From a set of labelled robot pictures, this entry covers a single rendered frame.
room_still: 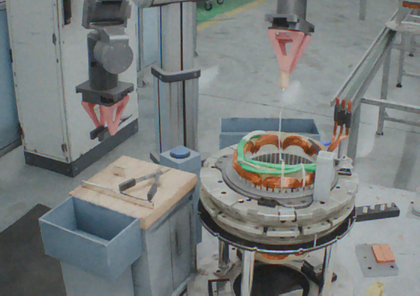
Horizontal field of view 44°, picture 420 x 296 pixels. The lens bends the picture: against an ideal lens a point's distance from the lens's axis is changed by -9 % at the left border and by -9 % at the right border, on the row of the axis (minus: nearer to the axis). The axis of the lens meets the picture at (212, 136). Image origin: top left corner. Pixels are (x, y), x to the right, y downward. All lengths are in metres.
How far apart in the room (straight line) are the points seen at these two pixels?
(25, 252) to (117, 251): 1.86
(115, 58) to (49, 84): 2.36
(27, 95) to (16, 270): 1.22
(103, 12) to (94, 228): 0.43
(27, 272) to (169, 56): 1.55
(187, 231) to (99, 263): 0.29
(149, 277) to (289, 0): 0.60
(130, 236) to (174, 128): 0.54
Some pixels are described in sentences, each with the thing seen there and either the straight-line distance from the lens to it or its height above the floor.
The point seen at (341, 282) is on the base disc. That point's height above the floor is 0.80.
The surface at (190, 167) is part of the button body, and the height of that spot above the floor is 1.01.
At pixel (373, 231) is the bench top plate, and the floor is 0.78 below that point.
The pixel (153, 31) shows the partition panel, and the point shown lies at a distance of 5.04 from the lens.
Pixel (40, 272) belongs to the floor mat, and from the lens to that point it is 2.69.
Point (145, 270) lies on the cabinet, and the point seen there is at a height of 0.94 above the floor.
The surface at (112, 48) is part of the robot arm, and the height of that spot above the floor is 1.38.
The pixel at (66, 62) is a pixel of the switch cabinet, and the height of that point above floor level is 0.73.
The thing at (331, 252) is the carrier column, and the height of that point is 0.95.
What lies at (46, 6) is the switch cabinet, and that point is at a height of 1.07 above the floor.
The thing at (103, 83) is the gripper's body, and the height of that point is 1.29.
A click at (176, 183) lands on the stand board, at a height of 1.06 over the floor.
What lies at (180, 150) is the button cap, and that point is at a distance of 1.34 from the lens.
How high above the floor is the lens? 1.63
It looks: 24 degrees down
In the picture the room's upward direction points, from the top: straight up
